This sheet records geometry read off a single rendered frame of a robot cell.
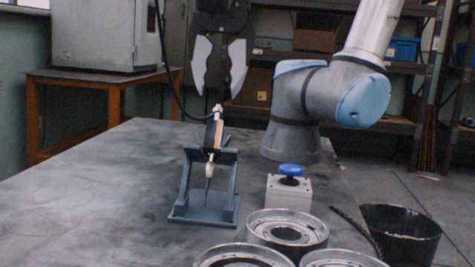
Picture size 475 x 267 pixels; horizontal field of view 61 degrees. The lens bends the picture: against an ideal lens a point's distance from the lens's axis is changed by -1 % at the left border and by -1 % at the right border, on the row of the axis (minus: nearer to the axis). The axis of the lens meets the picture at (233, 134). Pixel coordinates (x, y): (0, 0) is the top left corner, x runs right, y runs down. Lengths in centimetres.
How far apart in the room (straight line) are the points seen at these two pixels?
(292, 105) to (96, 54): 196
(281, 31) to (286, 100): 351
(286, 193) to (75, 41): 230
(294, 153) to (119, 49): 190
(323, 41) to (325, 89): 304
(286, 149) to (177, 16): 349
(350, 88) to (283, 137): 21
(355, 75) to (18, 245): 64
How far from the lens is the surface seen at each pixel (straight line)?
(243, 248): 48
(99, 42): 273
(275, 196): 64
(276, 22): 443
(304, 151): 94
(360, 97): 82
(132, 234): 57
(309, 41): 388
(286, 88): 93
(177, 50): 432
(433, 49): 403
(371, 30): 89
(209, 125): 63
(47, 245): 56
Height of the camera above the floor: 106
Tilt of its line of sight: 13 degrees down
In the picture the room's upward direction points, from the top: 5 degrees clockwise
